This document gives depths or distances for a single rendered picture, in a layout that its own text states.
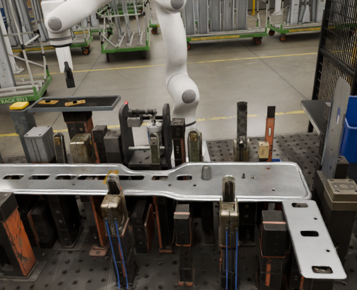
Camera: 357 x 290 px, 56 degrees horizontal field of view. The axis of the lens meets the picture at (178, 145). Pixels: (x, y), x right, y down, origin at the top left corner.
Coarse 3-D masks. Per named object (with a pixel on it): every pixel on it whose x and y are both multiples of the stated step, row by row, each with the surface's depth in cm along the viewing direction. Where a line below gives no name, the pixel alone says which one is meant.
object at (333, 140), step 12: (336, 84) 99; (348, 84) 90; (336, 96) 99; (348, 96) 90; (336, 108) 99; (336, 132) 99; (324, 144) 109; (336, 144) 99; (324, 156) 111; (336, 156) 98; (324, 168) 111
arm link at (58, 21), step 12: (72, 0) 118; (84, 0) 121; (96, 0) 124; (108, 0) 126; (60, 12) 117; (72, 12) 118; (84, 12) 121; (48, 24) 117; (60, 24) 118; (72, 24) 120
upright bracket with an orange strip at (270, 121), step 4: (268, 108) 116; (272, 108) 116; (268, 112) 117; (272, 112) 117; (268, 116) 118; (272, 116) 118; (268, 120) 118; (272, 120) 118; (268, 124) 119; (272, 124) 119; (268, 128) 120; (272, 128) 120; (268, 132) 121; (272, 132) 120; (268, 136) 121; (272, 136) 121; (268, 140) 122; (272, 140) 122; (272, 144) 123; (272, 148) 124; (268, 156) 126; (268, 160) 126; (268, 168) 128; (264, 204) 136; (264, 208) 137
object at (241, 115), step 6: (240, 102) 118; (246, 102) 116; (240, 108) 115; (246, 108) 115; (240, 114) 119; (246, 114) 118; (240, 120) 120; (246, 120) 119; (240, 126) 121; (246, 126) 119; (240, 132) 121; (246, 132) 120; (246, 138) 121
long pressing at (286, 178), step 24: (0, 168) 130; (24, 168) 128; (48, 168) 127; (72, 168) 126; (96, 168) 125; (120, 168) 124; (192, 168) 121; (216, 168) 120; (240, 168) 119; (264, 168) 118; (288, 168) 117; (24, 192) 114; (48, 192) 113; (72, 192) 113; (96, 192) 112; (144, 192) 110; (168, 192) 109; (192, 192) 108; (216, 192) 107; (240, 192) 106; (264, 192) 105; (288, 192) 104
